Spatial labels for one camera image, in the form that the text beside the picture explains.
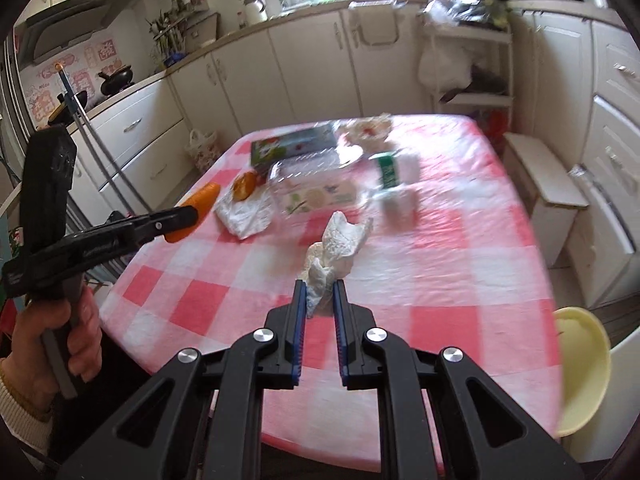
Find left hand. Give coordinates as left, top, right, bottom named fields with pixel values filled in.
left=1, top=287, right=102, bottom=415

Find orange peel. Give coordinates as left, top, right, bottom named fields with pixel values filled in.
left=231, top=170, right=262, bottom=202
left=164, top=182, right=221, bottom=244

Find mop handle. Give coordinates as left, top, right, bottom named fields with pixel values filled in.
left=54, top=63, right=153, bottom=214

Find crumpled tissue with red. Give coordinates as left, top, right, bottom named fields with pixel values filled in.
left=344, top=114, right=393, bottom=154

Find left drawer cabinet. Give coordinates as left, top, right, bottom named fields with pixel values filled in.
left=68, top=76, right=198, bottom=224

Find yellow trash bin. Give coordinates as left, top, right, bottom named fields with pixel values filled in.
left=553, top=307, right=612, bottom=438

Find pink checked tablecloth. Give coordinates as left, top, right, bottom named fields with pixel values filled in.
left=98, top=112, right=565, bottom=474

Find green blue milk carton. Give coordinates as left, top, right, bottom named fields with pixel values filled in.
left=250, top=122, right=337, bottom=172

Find white lower cabinets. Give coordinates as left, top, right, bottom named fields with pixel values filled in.
left=170, top=3, right=433, bottom=150

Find range hood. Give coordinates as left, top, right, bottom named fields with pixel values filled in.
left=14, top=0, right=134, bottom=70

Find white kettle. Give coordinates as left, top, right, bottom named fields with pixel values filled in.
left=243, top=0, right=268, bottom=26

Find small white green bottle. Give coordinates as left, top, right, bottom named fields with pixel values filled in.
left=370, top=150, right=421, bottom=200

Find patterned small bag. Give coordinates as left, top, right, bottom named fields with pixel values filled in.
left=184, top=129, right=221, bottom=174

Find white tissue under peel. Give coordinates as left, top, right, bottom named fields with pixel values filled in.
left=214, top=185, right=276, bottom=240

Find white wooden stool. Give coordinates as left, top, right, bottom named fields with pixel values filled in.
left=502, top=132, right=589, bottom=268

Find white tissue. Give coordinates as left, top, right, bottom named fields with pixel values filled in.
left=299, top=211, right=373, bottom=318
left=214, top=185, right=276, bottom=240

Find white plastic bag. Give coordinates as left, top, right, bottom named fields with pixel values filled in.
left=418, top=38, right=473, bottom=94

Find white storage shelf rack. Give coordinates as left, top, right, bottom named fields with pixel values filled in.
left=421, top=21, right=514, bottom=116

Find clear plastic bottle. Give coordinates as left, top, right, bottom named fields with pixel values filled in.
left=267, top=146, right=363, bottom=217

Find white drawer cabinet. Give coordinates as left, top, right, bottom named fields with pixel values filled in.
left=508, top=0, right=639, bottom=308

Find black wok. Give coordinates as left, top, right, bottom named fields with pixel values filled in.
left=98, top=65, right=134, bottom=96

